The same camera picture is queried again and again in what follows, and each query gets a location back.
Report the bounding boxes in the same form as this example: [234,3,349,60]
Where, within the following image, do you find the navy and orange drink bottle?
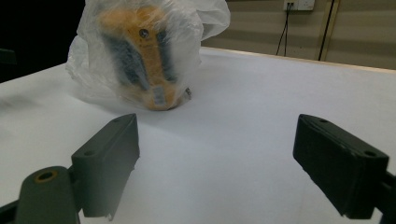
[98,7,188,112]

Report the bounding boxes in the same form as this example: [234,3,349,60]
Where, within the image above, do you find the clear plastic bag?
[64,0,232,112]

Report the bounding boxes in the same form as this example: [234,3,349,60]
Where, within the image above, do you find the thin black cable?
[276,2,295,57]

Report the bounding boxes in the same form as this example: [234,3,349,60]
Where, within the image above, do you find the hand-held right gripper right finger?
[292,113,390,220]

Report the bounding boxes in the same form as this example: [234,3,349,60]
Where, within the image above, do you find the beige wall trunking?
[319,0,341,63]

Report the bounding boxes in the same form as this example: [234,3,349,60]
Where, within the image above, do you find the thick black cable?
[317,0,336,62]

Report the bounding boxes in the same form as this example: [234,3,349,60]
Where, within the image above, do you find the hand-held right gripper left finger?
[71,113,141,221]

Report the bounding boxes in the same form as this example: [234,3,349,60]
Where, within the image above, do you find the white wall socket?
[283,0,316,12]

